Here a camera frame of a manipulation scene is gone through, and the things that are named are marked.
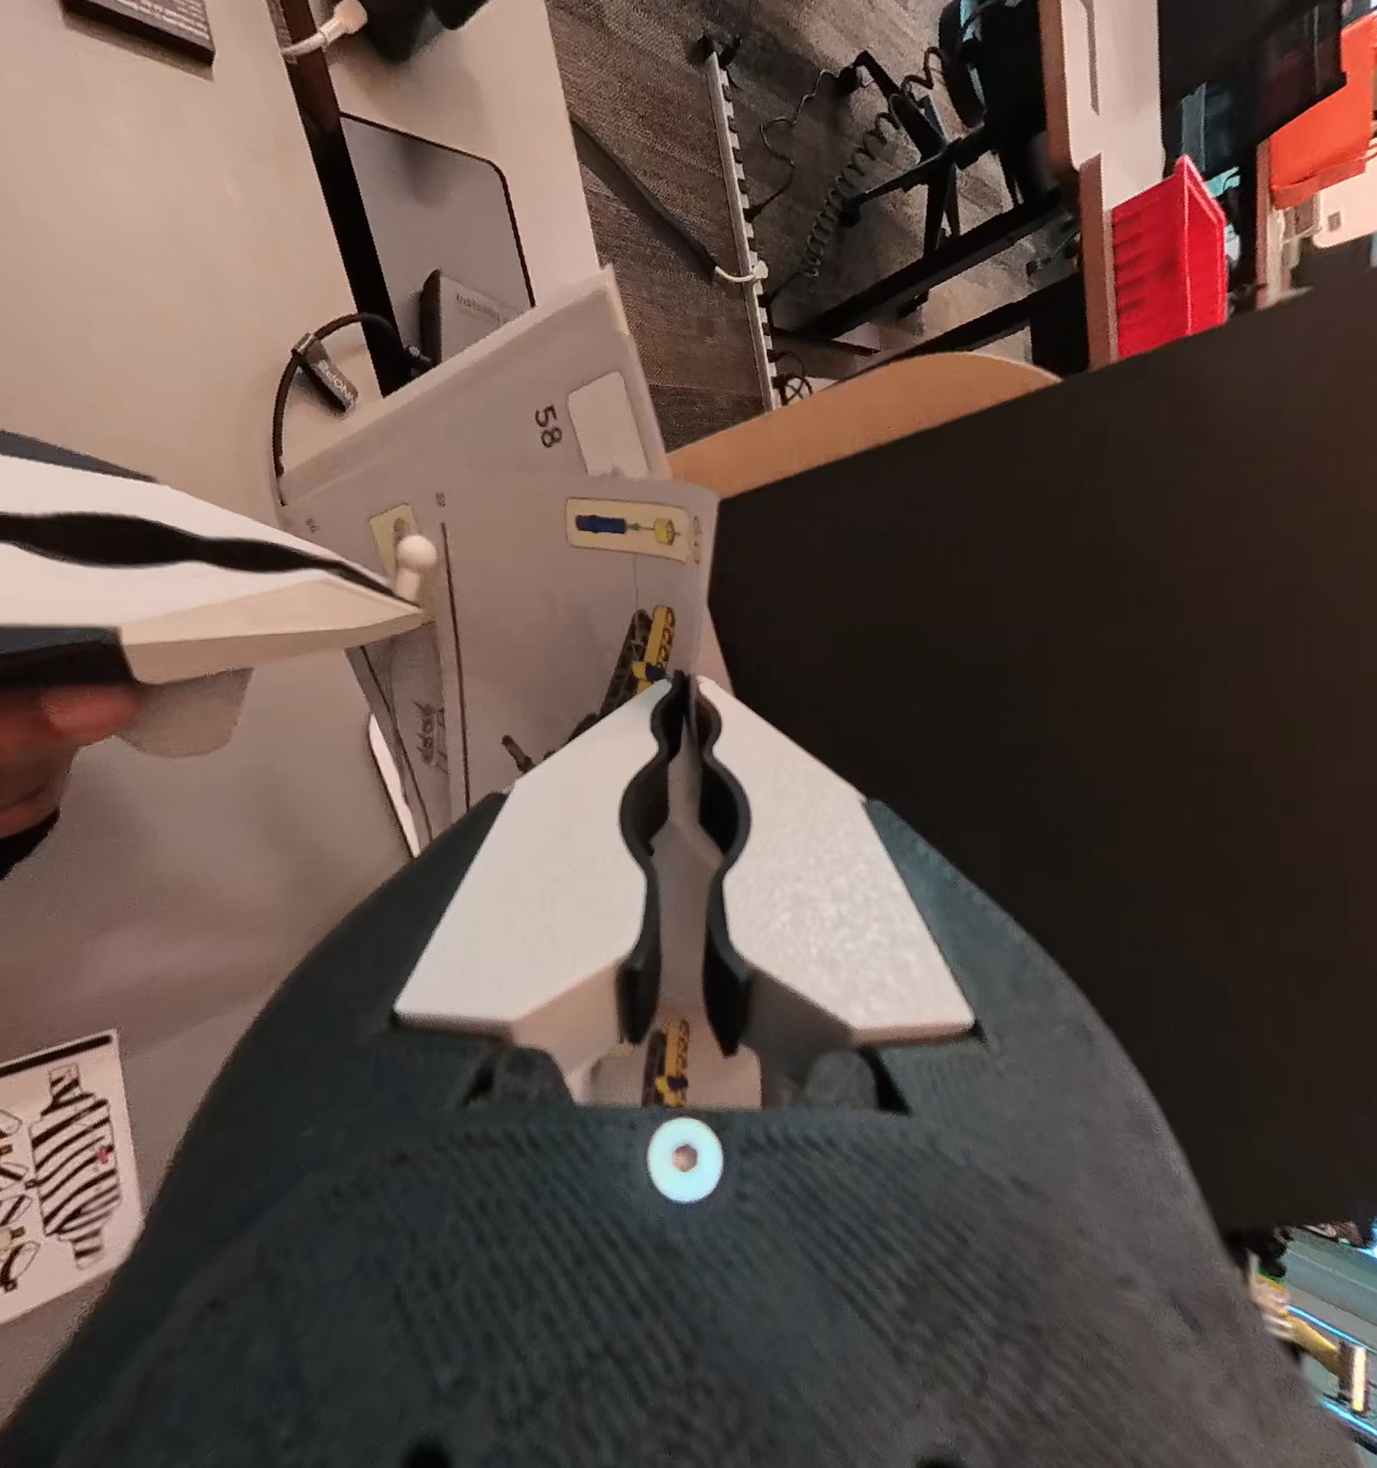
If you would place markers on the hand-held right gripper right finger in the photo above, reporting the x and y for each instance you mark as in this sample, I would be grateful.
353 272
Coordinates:
837 917

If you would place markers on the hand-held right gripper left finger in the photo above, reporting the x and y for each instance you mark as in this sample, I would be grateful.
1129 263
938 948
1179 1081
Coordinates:
528 905

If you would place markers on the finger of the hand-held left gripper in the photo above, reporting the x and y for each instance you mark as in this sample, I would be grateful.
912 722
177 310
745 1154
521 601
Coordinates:
91 488
240 619

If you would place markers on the small white lego pin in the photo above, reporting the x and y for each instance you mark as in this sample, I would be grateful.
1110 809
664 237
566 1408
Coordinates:
417 553

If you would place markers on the lego instruction booklet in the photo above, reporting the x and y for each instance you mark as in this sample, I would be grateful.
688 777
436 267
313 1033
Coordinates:
550 596

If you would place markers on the person's left hand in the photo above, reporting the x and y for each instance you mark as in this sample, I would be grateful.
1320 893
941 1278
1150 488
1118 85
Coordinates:
23 757

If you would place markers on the large black panel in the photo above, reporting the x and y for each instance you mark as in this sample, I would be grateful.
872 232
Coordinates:
1100 744

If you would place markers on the small grey drive box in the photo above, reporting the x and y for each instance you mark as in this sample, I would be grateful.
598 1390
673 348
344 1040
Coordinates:
469 315

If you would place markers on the dark brown strip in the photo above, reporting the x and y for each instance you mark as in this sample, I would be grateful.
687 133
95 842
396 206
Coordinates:
332 171

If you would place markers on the grey pad with dark rim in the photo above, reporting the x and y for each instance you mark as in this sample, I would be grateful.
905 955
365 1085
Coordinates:
436 194

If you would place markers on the black framed board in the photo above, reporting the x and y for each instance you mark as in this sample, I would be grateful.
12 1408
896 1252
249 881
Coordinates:
137 23

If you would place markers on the round wooden table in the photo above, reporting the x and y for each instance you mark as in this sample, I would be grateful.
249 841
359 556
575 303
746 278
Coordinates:
849 423

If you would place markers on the striped sticker sheet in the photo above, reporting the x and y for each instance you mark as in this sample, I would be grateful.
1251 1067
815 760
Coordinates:
56 1170

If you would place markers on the dark device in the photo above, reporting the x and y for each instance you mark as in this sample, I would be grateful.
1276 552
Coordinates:
413 29

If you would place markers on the red storage bin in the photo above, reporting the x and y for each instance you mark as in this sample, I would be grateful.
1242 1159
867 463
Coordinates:
1169 263

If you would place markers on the white panel with wooden edge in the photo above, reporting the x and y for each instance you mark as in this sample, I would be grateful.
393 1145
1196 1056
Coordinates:
1112 114

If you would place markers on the white labelled box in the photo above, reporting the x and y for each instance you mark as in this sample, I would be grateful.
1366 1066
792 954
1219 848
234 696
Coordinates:
1348 206

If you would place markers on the orange storage bin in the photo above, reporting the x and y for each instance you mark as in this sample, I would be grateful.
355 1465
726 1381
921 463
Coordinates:
1325 137

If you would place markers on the black desk frame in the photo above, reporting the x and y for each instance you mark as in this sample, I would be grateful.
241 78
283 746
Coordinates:
928 269

